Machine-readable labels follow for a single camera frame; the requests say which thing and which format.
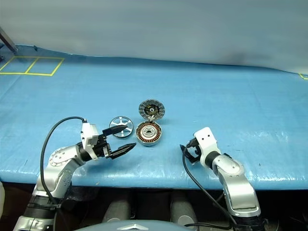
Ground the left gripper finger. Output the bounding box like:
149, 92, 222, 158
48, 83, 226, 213
102, 125, 128, 137
105, 142, 137, 161

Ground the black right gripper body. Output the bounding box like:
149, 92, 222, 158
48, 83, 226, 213
186, 138, 202, 160

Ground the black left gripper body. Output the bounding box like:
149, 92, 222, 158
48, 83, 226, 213
92, 134, 114, 159

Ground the silver spoked rotor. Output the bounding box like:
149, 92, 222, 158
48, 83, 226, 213
109, 116, 134, 139

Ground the silver motor housing base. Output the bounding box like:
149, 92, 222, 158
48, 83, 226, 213
136, 121, 164, 147

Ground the grey rounded shape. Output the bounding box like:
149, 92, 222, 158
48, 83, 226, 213
170, 192, 198, 227
102, 197, 132, 223

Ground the blue table cover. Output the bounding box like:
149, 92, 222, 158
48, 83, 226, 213
0, 43, 308, 191

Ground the blue-grey robot torso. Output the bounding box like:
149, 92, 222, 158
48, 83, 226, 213
73, 222, 193, 231

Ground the yellow tape grid marking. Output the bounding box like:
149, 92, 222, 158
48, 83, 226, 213
0, 56, 65, 77

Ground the white rounded object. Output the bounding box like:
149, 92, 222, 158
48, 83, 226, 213
0, 181, 6, 214

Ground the grey metal rod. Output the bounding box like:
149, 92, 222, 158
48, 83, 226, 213
0, 26, 19, 52

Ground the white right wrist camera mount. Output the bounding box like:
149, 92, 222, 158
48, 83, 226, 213
193, 127, 221, 167

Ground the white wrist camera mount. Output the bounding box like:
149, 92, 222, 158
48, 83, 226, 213
193, 127, 221, 167
80, 122, 100, 161

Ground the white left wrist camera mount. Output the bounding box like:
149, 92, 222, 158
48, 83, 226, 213
80, 122, 100, 161

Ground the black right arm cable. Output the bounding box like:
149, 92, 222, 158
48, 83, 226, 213
182, 144, 239, 231

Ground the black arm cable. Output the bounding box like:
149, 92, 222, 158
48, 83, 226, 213
40, 116, 87, 210
182, 144, 239, 231

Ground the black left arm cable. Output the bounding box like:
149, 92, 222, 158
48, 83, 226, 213
40, 116, 87, 210

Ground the thin black cable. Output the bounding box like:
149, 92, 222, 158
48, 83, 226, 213
185, 222, 233, 229

